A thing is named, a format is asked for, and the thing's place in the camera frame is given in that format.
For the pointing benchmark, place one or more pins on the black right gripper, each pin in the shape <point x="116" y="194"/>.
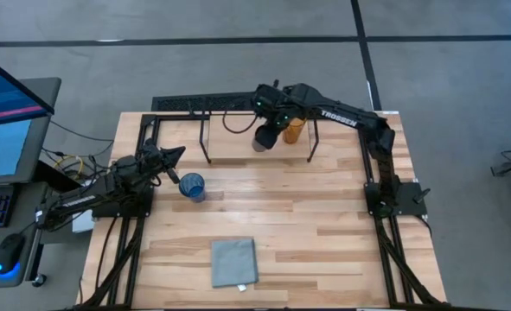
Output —
<point x="270" y="103"/>

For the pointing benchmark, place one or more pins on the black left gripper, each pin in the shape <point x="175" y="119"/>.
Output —
<point x="153" y="155"/>

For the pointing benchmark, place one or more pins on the blue translucent plastic cup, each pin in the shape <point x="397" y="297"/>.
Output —
<point x="191" y="185"/>

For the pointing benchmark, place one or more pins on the black plastic cup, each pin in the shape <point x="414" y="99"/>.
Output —
<point x="266" y="136"/>

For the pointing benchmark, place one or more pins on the amber translucent plastic cup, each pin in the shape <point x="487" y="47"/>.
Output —
<point x="294" y="131"/>

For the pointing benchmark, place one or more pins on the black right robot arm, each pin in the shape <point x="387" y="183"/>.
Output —
<point x="341" y="116"/>

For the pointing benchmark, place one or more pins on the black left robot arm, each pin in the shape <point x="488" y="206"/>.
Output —
<point x="108" y="188"/>

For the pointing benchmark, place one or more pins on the black perforated floor panel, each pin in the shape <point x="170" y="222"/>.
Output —
<point x="173" y="103"/>

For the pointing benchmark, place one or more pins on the white box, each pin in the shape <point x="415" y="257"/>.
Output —
<point x="82" y="222"/>

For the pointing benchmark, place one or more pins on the grey-blue folded microfibre cloth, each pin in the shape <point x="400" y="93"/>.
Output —
<point x="233" y="261"/>

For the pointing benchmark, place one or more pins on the white cloth care tag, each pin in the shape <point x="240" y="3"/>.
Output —
<point x="241" y="287"/>

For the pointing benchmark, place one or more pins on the grey-framed computer monitor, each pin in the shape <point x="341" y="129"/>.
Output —
<point x="4" y="147"/>

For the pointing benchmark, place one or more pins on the black desk caster wheel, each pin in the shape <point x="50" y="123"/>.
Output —
<point x="40" y="281"/>

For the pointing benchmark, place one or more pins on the black-framed computer monitor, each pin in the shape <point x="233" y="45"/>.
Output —
<point x="4" y="95"/>

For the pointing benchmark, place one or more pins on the black computer mouse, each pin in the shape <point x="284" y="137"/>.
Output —
<point x="8" y="252"/>

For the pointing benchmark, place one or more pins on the black floor stand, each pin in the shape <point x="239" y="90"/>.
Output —
<point x="508" y="167"/>

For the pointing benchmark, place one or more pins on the black aluminium table frame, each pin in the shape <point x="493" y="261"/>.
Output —
<point x="173" y="117"/>

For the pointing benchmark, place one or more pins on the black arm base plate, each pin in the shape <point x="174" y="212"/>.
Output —
<point x="410" y="207"/>
<point x="108" y="211"/>

